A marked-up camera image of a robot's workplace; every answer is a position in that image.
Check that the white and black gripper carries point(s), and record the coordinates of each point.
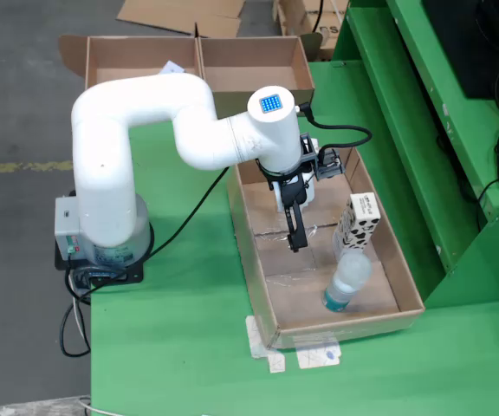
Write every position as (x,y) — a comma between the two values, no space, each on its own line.
(310,193)

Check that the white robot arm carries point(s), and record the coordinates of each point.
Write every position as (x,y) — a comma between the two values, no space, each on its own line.
(102,173)

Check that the grey robot base box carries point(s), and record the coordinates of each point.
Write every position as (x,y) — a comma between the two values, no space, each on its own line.
(65,225)

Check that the shallow cardboard tray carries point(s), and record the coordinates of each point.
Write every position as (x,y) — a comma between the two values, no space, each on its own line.
(293,299)

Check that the open brown cardboard box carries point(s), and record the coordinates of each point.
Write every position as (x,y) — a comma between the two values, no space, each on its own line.
(141,54)
(254,56)

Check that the printed cardboard box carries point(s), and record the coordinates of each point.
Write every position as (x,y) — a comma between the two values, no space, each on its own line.
(293,17)

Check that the cow print carton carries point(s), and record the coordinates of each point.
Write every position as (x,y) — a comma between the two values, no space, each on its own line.
(358,225)

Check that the clear bottle teal label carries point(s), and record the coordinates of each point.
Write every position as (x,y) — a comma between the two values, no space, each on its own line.
(349,273)

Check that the white patterned paper tab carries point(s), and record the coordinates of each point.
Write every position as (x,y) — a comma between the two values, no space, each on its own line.
(256,342)
(319,357)

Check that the green metal shelf rack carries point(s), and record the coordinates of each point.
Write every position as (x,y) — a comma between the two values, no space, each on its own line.
(405,130)

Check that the small white packet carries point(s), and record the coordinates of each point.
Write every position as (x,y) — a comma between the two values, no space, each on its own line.
(172,67)

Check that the black monitor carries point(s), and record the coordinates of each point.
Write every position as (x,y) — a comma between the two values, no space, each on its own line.
(483,43)

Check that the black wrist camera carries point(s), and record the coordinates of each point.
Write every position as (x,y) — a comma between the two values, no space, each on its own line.
(329,167)

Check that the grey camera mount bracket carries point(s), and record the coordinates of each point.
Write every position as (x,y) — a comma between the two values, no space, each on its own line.
(308,151)

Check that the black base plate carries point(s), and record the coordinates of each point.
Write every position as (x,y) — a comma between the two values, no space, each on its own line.
(132,275)

